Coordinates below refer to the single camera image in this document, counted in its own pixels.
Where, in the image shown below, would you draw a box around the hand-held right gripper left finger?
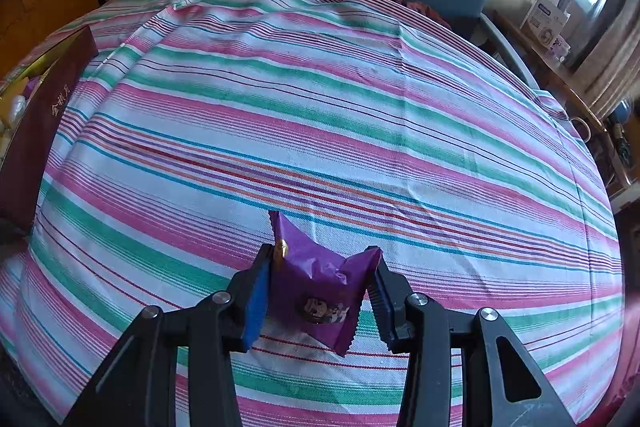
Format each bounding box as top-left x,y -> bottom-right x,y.
65,243 -> 275,427

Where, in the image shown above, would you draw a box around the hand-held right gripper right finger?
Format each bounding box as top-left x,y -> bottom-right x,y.
366,246 -> 571,427

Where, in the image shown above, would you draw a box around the purple snack packet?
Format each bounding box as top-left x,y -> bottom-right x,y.
24,74 -> 50,100
267,209 -> 371,358

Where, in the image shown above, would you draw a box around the gold metal tin box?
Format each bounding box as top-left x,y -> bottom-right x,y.
0,26 -> 99,229

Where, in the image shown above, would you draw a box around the striped tablecloth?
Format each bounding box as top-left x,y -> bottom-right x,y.
0,0 -> 623,427

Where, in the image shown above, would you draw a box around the wooden side table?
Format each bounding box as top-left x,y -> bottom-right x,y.
492,9 -> 640,198

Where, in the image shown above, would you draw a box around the white printed box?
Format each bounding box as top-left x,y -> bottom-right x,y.
520,0 -> 572,48

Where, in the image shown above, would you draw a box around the beige side curtain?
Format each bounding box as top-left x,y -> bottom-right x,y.
577,0 -> 640,118

